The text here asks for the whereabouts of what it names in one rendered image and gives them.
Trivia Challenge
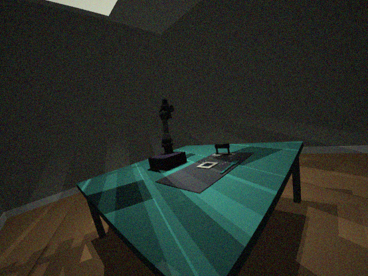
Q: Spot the dark grey flat mat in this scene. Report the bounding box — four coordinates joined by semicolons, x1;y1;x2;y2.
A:
156;152;254;193

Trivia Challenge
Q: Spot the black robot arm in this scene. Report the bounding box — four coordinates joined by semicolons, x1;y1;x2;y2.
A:
159;100;174;155

